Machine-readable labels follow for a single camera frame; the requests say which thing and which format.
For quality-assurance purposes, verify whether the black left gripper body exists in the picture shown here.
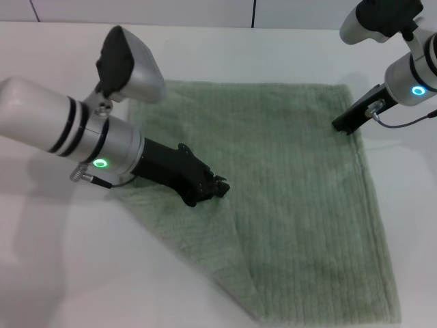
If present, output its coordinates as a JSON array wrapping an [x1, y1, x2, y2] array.
[[131, 136, 219, 208]]

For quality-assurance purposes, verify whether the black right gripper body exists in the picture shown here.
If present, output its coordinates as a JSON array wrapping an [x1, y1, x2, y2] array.
[[343, 84, 399, 129]]

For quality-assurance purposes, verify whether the green ribbed towel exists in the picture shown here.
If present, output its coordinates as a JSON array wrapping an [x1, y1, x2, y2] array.
[[109, 80, 402, 324]]

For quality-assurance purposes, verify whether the right wrist cable with plug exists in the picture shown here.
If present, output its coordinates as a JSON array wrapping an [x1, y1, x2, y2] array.
[[365, 99, 437, 130]]

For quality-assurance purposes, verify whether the wrist cable with plug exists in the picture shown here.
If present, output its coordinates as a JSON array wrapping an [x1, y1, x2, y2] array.
[[69, 163, 137, 189], [365, 99, 437, 130]]

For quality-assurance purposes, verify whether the left wrist cable with plug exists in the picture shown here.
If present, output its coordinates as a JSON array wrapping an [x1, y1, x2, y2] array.
[[69, 163, 137, 189]]

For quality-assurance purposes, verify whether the right wrist camera housing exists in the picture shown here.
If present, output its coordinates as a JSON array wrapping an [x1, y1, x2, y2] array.
[[339, 0, 425, 45]]

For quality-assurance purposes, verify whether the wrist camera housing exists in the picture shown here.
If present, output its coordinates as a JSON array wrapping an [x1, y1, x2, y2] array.
[[339, 0, 425, 45], [95, 25, 167, 105]]

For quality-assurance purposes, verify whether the left wrist camera housing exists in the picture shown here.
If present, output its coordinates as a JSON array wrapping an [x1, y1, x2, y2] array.
[[95, 25, 167, 105]]

